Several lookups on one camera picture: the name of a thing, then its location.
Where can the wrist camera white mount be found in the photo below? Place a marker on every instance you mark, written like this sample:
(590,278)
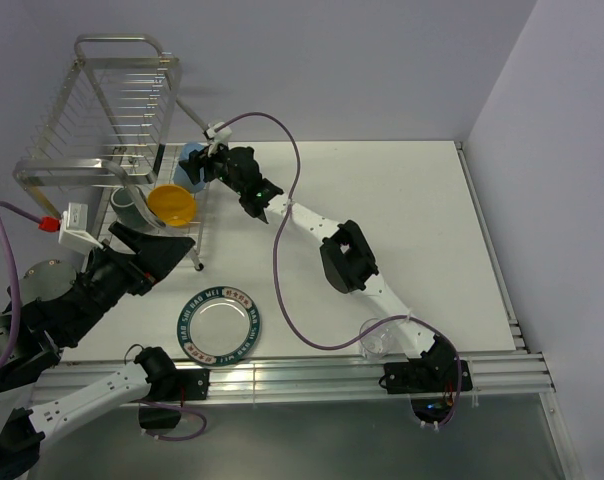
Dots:
(73,233)
(217,135)

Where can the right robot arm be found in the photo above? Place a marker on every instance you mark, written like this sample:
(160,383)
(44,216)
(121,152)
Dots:
(432,363)

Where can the metal dish rack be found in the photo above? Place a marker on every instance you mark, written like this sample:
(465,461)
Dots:
(108,126)

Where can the dark grey mug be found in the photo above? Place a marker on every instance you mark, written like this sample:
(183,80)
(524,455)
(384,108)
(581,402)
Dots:
(126,211)

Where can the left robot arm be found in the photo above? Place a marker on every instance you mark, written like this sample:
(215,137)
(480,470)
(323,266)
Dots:
(54,306)

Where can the yellow plastic bowl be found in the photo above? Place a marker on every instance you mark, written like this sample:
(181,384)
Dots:
(172,204)

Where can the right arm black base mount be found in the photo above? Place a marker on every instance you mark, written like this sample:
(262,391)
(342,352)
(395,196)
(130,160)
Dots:
(433,391)

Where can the white plate green rim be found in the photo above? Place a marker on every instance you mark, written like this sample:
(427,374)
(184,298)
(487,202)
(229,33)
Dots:
(218,326)

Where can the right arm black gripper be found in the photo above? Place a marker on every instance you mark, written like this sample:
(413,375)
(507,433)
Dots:
(193,164)

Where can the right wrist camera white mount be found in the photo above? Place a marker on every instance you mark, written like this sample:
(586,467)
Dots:
(217,135)

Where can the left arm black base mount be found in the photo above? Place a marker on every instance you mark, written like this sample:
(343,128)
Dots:
(161,412)

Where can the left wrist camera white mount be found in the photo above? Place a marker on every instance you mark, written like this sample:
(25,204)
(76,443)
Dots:
(73,233)

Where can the clear glass cup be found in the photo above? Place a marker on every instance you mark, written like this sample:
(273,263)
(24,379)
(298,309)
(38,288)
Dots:
(379,343)

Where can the aluminium table edge rail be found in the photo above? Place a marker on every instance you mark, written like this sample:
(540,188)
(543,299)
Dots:
(310,379)

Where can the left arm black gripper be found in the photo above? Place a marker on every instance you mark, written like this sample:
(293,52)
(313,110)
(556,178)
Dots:
(156,255)

